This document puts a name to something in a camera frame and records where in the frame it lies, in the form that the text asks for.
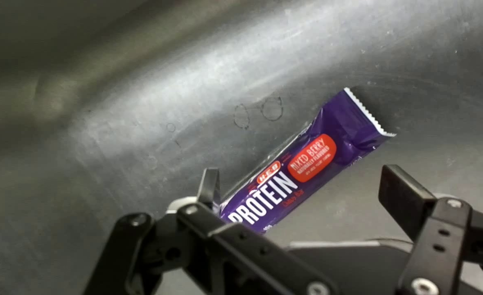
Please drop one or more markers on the stainless steel double sink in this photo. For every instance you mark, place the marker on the stainless steel double sink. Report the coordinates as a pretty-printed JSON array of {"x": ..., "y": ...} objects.
[{"x": 110, "y": 107}]

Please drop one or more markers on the purple protein candy bar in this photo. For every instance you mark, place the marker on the purple protein candy bar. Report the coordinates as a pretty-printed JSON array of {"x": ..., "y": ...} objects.
[{"x": 341, "y": 133}]

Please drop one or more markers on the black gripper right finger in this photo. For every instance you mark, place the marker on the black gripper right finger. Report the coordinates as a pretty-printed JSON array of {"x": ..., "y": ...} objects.
[{"x": 445, "y": 233}]

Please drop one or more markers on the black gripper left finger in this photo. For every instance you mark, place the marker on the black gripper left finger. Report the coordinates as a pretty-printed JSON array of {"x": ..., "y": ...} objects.
[{"x": 220, "y": 258}]

